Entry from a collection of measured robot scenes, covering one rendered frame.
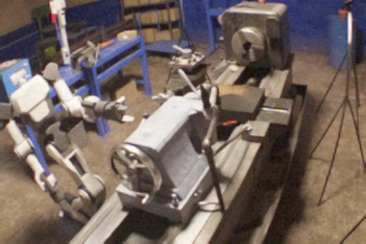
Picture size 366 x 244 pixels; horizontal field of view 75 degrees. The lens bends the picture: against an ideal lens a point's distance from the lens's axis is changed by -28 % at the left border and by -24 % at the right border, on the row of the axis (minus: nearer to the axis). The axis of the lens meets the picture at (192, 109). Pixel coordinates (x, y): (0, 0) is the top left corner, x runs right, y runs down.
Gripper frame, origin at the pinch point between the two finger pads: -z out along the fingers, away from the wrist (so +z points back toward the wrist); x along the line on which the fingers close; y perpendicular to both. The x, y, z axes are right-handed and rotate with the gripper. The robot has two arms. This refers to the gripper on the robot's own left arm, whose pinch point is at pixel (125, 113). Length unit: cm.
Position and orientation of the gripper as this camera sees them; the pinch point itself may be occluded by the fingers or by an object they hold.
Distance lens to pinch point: 141.5
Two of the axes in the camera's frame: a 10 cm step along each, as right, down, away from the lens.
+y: 3.6, -7.3, 5.9
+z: -9.0, -1.0, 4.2
